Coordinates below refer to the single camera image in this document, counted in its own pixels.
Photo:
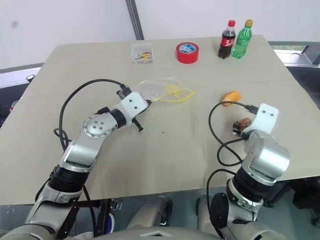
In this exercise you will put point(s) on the red tape roll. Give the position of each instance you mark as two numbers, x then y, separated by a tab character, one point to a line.
187	56

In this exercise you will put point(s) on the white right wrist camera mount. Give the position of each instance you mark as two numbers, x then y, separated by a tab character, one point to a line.
266	117

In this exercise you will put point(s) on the green bottle yellow cap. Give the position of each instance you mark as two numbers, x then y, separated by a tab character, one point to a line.
242	41

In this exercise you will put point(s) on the clear plastic box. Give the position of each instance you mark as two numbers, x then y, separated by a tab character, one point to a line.
141	48

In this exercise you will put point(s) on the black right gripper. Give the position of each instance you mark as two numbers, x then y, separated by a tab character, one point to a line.
236	128

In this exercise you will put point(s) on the clear plastic zip bag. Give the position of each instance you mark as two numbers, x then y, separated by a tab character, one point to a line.
155	90

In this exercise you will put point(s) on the grey metal pole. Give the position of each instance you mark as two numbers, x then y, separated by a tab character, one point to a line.
135	20

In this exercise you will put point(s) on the brown round snack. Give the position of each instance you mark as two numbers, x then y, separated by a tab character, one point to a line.
245	123

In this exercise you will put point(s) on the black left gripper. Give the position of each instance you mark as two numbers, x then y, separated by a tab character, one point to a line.
145	106

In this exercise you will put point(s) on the black office chair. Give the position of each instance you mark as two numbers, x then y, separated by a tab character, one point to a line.
300	192

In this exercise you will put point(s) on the black metal table frame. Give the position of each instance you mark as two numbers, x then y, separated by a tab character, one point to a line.
100	212

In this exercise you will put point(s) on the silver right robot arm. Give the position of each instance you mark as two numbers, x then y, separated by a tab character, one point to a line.
271	160

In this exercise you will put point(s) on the orange round snack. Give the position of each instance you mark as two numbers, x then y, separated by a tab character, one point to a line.
232	98

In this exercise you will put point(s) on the grey rounded robot leg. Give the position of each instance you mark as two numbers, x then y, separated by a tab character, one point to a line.
150	211
203	212

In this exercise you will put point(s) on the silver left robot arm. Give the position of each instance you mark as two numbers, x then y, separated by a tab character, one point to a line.
86	150

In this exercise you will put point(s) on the cola bottle red cap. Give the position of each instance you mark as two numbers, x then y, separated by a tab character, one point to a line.
226	42

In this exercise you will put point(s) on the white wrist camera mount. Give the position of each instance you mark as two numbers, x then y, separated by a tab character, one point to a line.
266	117
132	103

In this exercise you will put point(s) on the silver robot torso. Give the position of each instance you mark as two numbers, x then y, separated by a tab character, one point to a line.
155	233

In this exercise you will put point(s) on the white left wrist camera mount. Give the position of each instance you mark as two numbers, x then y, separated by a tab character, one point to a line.
132	103

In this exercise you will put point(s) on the small colourful pieces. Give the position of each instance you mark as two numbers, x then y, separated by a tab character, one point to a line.
143	56

